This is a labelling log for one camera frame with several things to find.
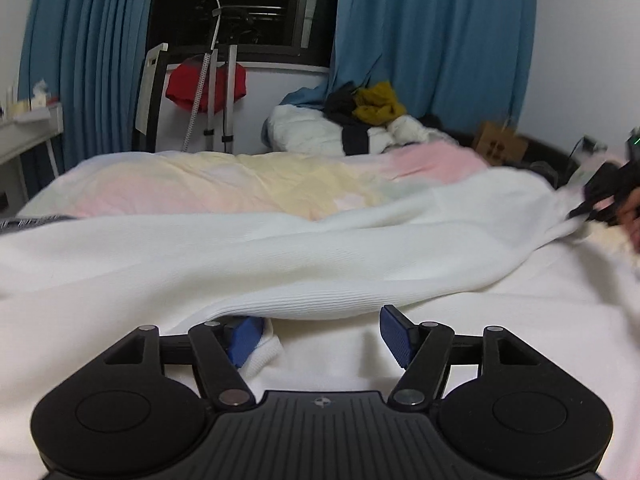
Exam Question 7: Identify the pile of clothes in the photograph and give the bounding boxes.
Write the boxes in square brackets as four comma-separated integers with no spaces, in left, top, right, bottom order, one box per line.
[264,82,454,157]

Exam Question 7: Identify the pastel rainbow duvet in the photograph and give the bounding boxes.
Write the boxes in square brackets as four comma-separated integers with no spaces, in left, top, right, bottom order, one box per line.
[20,141,488,220]

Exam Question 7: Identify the blue curtain left panel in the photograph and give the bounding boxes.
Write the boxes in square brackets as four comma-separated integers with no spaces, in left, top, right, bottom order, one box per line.
[18,0,152,195]

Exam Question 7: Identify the wall power socket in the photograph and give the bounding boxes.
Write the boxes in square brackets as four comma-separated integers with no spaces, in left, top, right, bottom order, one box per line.
[580,136,608,155]

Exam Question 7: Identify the white clothes rack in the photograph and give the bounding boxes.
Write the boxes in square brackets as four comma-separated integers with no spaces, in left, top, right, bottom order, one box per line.
[131,0,239,153]

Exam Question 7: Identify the white desk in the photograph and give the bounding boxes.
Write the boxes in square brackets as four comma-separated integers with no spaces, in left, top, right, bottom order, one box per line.
[1,103,64,216]

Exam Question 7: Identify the black armchair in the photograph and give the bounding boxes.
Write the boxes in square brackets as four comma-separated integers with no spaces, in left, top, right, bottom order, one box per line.
[419,114,579,190]

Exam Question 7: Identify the white knit sweater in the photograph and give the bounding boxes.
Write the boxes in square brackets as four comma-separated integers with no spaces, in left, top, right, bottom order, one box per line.
[1,169,639,479]

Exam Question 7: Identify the mustard yellow garment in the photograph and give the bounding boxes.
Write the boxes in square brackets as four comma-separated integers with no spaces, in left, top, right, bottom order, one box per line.
[352,80,407,127]

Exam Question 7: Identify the dark window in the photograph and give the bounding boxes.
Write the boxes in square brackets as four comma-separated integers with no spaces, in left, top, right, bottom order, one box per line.
[146,0,337,67]

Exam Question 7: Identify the blue curtain right panel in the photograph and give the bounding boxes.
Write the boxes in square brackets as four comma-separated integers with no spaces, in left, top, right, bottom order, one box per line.
[283,0,536,132]

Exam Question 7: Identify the person's right hand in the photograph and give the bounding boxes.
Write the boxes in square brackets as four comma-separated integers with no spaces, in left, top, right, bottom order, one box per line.
[617,190,640,252]

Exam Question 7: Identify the brown paper shopping bag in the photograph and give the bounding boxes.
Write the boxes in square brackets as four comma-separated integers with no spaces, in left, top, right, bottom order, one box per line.
[472,122,528,166]

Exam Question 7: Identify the blue curtain panel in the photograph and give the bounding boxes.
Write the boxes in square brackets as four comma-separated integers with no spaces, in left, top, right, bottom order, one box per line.
[283,0,536,132]
[18,0,152,195]

